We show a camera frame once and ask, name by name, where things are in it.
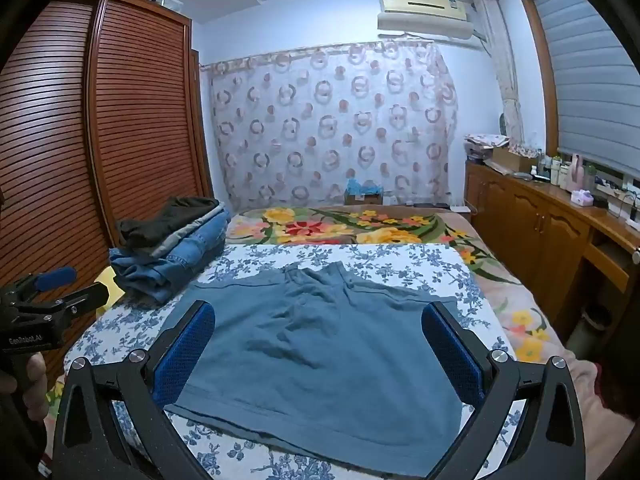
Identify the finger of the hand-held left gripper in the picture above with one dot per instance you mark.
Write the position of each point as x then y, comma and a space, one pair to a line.
57, 278
85, 301

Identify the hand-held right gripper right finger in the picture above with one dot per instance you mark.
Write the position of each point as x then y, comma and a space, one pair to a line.
452, 350

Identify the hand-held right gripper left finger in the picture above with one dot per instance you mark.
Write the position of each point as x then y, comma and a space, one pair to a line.
187, 350

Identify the teal blue pants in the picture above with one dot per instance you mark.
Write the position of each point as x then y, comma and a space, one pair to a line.
320, 360

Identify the crumpled light blue denim pants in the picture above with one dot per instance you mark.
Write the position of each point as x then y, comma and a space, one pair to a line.
145, 272

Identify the folded blue denim pants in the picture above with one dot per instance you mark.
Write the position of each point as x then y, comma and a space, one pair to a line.
205, 242

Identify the grey folded pants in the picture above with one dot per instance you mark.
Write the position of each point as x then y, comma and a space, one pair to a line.
177, 241

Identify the dark olive folded pants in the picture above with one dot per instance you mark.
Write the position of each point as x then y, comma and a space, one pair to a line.
165, 220

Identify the person's left hand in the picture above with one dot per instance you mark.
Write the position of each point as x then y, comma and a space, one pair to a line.
35, 385

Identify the yellow cloth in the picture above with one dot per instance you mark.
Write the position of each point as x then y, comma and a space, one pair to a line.
107, 282

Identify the blue floral bed sheet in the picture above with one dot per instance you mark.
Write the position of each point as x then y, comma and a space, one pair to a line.
400, 265

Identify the grey waste bin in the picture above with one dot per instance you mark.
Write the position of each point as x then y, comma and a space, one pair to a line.
590, 330

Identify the wooden sideboard cabinet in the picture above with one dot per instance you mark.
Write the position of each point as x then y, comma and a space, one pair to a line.
530, 220

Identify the cardboard box with blue cloth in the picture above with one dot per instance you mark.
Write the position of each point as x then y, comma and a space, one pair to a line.
362, 192

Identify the colourful flower blanket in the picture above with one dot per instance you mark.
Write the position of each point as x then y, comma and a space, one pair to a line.
320, 225

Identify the wooden louvred wardrobe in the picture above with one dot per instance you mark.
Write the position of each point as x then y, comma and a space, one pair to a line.
140, 110

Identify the open cardboard box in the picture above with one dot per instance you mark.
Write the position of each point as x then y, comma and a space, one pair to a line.
510, 159

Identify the pink tissue box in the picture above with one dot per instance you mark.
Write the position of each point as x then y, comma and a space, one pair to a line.
582, 198

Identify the group of toiletry bottles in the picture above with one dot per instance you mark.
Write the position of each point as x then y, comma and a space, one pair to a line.
562, 172

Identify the stack of floral cloths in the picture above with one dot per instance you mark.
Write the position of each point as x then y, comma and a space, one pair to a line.
482, 141

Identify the circle-patterned sheer curtain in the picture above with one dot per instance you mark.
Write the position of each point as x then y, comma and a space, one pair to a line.
325, 135

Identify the beige tied curtain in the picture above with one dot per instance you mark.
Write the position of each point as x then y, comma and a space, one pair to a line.
505, 60

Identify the clear plastic storage box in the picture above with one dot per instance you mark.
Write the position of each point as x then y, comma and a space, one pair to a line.
167, 3

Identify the grey window blind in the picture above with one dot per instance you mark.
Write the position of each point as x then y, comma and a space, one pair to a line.
585, 70

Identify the white air conditioner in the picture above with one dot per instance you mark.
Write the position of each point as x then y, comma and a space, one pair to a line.
425, 7

